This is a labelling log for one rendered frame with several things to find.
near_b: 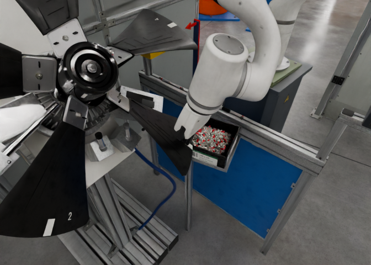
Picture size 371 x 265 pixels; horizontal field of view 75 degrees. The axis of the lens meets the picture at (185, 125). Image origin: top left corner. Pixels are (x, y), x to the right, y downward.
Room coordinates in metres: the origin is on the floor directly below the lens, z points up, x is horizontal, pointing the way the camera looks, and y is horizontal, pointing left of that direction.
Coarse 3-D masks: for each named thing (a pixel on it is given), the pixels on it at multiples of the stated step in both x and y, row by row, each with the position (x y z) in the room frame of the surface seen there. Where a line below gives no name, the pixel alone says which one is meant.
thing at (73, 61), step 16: (80, 48) 0.49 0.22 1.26; (96, 48) 0.51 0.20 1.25; (64, 64) 0.44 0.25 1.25; (80, 64) 0.46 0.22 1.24; (96, 64) 0.49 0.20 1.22; (112, 64) 0.50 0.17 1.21; (64, 80) 0.43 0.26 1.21; (80, 80) 0.44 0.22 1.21; (96, 80) 0.45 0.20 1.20; (112, 80) 0.47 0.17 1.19; (64, 96) 0.47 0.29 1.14; (80, 96) 0.43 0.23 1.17; (96, 96) 0.44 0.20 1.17
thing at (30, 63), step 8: (24, 56) 0.44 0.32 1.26; (32, 56) 0.45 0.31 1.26; (40, 56) 0.46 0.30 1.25; (24, 64) 0.44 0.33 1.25; (32, 64) 0.45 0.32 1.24; (40, 64) 0.45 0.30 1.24; (48, 64) 0.46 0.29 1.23; (56, 64) 0.47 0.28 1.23; (24, 72) 0.44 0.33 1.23; (32, 72) 0.45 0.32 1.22; (40, 72) 0.45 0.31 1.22; (48, 72) 0.46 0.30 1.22; (24, 80) 0.44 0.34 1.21; (32, 80) 0.44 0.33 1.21; (40, 80) 0.45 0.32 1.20; (48, 80) 0.46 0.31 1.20; (24, 88) 0.43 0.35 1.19; (32, 88) 0.44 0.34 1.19; (40, 88) 0.45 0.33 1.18; (48, 88) 0.46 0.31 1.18
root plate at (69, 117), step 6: (72, 96) 0.43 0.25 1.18; (72, 102) 0.42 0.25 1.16; (78, 102) 0.44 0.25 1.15; (66, 108) 0.40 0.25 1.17; (72, 108) 0.41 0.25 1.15; (78, 108) 0.43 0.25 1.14; (84, 108) 0.45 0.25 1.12; (66, 114) 0.39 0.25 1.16; (72, 114) 0.41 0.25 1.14; (84, 114) 0.45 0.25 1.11; (66, 120) 0.38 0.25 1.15; (72, 120) 0.40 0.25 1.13; (78, 120) 0.42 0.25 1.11; (84, 120) 0.44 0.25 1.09; (78, 126) 0.41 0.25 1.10; (84, 126) 0.43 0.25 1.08
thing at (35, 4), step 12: (24, 0) 0.59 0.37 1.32; (36, 0) 0.59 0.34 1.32; (48, 0) 0.59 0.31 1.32; (60, 0) 0.59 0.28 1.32; (72, 0) 0.59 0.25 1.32; (36, 12) 0.58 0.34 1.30; (48, 12) 0.57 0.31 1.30; (60, 12) 0.57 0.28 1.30; (72, 12) 0.57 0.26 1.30; (36, 24) 0.57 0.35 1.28; (48, 24) 0.56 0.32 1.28; (60, 24) 0.56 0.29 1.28
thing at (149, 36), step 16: (144, 16) 0.79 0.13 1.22; (160, 16) 0.80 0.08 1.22; (128, 32) 0.70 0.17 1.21; (144, 32) 0.70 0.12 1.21; (160, 32) 0.71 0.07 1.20; (176, 32) 0.74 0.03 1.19; (128, 48) 0.60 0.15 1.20; (144, 48) 0.61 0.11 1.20; (160, 48) 0.63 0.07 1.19; (176, 48) 0.65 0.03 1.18; (192, 48) 0.69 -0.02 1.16
